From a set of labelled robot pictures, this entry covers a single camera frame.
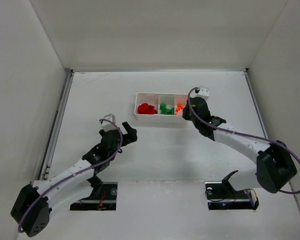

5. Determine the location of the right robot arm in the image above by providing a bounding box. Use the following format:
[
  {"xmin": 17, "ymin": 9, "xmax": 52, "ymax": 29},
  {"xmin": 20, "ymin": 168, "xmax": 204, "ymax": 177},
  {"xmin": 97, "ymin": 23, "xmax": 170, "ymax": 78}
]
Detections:
[{"xmin": 182, "ymin": 96, "xmax": 297, "ymax": 194}]

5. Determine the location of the white divided plastic container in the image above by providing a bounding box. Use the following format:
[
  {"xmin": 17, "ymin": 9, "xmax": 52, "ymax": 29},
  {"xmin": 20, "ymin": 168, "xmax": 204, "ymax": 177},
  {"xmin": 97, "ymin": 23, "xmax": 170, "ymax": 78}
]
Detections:
[{"xmin": 134, "ymin": 92, "xmax": 187, "ymax": 125}]

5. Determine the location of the orange lego pile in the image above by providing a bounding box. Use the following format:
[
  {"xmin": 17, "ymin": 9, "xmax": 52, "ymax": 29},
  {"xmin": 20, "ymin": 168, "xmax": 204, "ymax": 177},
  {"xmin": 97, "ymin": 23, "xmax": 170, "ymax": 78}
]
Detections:
[{"xmin": 174, "ymin": 103, "xmax": 184, "ymax": 116}]

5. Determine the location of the red arched duplo brick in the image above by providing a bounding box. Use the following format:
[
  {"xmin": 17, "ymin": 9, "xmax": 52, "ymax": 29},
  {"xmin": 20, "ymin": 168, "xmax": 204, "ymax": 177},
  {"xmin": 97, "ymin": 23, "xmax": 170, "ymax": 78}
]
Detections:
[{"xmin": 146, "ymin": 105, "xmax": 158, "ymax": 115}]

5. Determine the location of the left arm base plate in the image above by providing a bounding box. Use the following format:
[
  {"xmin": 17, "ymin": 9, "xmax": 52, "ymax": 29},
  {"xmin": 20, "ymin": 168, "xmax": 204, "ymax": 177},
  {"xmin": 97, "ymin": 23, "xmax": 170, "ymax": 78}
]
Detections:
[{"xmin": 69, "ymin": 182, "xmax": 118, "ymax": 211}]

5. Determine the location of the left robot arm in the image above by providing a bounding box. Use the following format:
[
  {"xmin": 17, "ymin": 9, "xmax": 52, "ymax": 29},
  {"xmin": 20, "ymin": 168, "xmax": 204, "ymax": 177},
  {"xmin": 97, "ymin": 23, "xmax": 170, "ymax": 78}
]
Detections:
[{"xmin": 10, "ymin": 118, "xmax": 138, "ymax": 238}]

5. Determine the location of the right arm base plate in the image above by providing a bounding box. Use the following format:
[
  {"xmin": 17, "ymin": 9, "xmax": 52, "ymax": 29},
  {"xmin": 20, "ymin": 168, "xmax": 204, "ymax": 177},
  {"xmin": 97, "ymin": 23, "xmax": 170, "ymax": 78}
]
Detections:
[{"xmin": 204, "ymin": 181, "xmax": 260, "ymax": 211}]

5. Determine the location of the green duplo brick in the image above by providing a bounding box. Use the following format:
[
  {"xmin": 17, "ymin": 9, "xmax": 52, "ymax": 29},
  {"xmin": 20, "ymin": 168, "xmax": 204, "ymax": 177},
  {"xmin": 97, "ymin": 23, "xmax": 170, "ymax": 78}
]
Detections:
[
  {"xmin": 160, "ymin": 103, "xmax": 167, "ymax": 110},
  {"xmin": 161, "ymin": 108, "xmax": 175, "ymax": 115}
]

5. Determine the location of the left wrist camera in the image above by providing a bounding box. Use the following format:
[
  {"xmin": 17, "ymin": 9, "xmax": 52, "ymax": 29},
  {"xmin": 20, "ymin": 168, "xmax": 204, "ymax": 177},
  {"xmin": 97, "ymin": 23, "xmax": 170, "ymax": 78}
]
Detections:
[{"xmin": 99, "ymin": 114, "xmax": 116, "ymax": 132}]

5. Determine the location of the red printed duplo brick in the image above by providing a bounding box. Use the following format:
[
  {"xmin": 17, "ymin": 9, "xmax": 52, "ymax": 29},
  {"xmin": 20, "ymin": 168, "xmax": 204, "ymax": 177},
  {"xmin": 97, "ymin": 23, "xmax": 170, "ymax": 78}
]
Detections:
[{"xmin": 137, "ymin": 103, "xmax": 149, "ymax": 114}]

